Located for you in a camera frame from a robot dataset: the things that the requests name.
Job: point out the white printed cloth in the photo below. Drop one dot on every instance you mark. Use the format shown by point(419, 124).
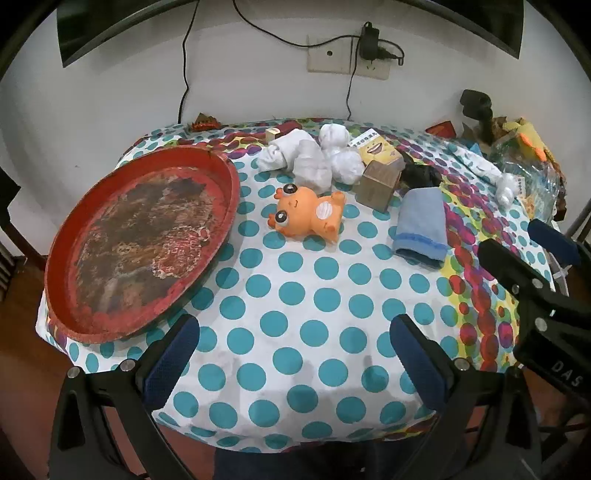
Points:
point(475, 161)

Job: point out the polka-dot tablecloth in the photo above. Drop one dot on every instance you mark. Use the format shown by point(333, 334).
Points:
point(295, 300)

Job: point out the white wall socket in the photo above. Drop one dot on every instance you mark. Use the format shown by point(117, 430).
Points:
point(330, 53)

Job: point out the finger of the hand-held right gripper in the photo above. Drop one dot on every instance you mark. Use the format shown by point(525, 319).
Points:
point(554, 240)
point(512, 267)

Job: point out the orange snack wrapper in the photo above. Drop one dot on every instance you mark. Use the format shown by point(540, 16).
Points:
point(205, 123)

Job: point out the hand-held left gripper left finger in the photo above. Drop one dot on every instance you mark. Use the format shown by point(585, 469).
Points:
point(171, 364)

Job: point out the black charger adapter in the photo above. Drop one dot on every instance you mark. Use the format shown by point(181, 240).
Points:
point(369, 41)

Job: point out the dark red box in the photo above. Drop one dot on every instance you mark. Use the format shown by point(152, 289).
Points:
point(290, 127)

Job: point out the red-topped brown box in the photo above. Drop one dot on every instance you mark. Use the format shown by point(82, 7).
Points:
point(376, 189)

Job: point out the orange cartoon toy figure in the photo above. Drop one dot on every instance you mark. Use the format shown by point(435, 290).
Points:
point(304, 212)

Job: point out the yellow toy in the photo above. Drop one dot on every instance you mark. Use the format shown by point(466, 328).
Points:
point(531, 138)

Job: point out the white plastic bag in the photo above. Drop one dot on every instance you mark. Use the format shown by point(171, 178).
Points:
point(334, 136)
point(346, 167)

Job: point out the blue towel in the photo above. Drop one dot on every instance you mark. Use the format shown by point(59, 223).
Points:
point(420, 221)

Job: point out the black stand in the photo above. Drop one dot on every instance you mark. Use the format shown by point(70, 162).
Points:
point(475, 104)

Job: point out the wooden chair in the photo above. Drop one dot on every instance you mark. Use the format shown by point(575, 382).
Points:
point(7, 207)

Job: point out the round red tray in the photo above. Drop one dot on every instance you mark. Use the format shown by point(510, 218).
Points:
point(138, 240)

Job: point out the yellow box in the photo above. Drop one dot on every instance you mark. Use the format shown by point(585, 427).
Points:
point(378, 154)

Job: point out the red packet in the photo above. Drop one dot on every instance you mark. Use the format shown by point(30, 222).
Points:
point(441, 128)

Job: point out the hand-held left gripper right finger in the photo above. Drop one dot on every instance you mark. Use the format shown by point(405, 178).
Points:
point(420, 364)

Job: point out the black cloth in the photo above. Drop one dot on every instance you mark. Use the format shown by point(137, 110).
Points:
point(420, 177)

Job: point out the clear plastic bag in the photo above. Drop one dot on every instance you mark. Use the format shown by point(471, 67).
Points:
point(531, 184)

